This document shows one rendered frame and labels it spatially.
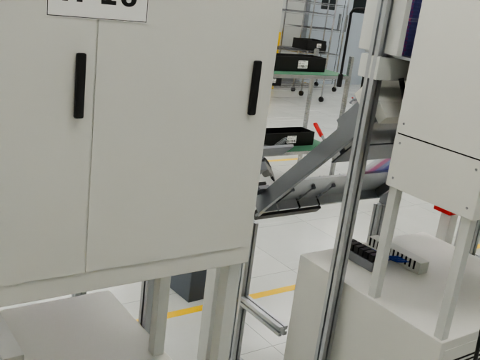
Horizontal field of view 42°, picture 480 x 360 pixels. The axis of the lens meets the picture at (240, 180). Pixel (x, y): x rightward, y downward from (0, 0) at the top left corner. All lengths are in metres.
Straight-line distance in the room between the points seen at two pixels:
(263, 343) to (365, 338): 0.87
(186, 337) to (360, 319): 1.01
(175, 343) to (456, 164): 1.56
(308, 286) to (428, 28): 1.00
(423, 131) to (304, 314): 0.86
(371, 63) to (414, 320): 0.80
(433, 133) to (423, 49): 0.24
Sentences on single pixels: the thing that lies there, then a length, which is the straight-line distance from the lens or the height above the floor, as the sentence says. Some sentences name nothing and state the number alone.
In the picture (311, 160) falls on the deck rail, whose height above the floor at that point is 0.98.
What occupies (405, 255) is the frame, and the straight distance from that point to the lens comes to 2.41.
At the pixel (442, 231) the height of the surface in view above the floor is 0.52.
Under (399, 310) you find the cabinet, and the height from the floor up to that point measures 0.62.
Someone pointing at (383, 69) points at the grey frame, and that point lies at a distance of 1.99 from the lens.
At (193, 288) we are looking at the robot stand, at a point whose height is 0.08.
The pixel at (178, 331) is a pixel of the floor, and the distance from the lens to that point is 2.97.
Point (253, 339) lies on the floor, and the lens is 2.98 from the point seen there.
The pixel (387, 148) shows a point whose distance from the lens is 2.35.
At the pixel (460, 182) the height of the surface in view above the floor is 1.09.
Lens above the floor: 1.54
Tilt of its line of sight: 17 degrees down
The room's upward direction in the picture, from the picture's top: 7 degrees clockwise
